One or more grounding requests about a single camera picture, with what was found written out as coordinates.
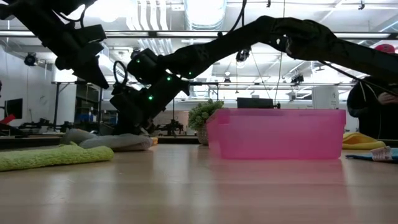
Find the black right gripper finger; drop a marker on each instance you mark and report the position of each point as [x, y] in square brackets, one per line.
[130, 129]

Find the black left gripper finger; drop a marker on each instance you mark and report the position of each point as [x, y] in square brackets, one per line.
[93, 73]

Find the grey microfiber towel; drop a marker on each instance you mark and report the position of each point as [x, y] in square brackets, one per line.
[118, 143]

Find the green microfiber towel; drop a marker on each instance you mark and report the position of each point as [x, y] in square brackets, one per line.
[46, 157]

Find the pink plastic bin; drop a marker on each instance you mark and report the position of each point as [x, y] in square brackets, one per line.
[276, 133]

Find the yellow microfiber towel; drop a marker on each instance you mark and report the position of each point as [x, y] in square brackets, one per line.
[360, 141]

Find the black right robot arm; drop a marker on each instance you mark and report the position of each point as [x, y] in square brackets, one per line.
[248, 34]

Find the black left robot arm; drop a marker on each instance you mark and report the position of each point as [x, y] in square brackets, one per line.
[37, 21]

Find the blue microfiber towel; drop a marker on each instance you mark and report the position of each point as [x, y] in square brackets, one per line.
[357, 157]

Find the black shelf rack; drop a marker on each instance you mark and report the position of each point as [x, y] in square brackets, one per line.
[88, 105]

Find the small potted green plant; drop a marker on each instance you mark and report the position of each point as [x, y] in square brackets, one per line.
[200, 116]

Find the small black monitor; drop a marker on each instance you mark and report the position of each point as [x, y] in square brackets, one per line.
[14, 108]

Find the black background monitor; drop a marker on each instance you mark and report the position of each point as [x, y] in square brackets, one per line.
[255, 103]

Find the white background box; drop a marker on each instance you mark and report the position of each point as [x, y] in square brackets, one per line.
[325, 98]

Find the person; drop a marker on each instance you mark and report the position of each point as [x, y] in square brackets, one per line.
[373, 115]

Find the black hanging camera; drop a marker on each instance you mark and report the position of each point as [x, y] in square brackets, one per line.
[242, 56]

